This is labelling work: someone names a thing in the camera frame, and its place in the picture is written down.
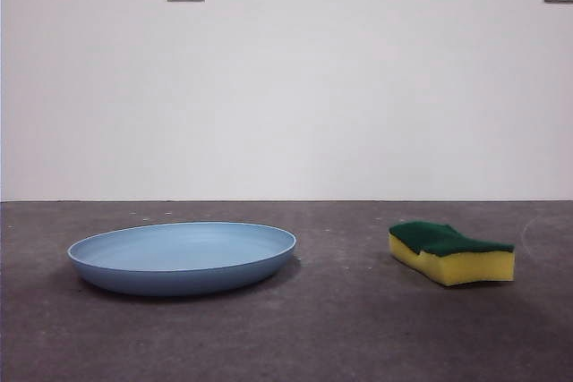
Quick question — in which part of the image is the yellow sponge with green pad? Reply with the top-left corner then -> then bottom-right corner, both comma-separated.
388,219 -> 516,288

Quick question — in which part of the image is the light blue round plate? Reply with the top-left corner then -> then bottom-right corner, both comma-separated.
67,220 -> 299,298

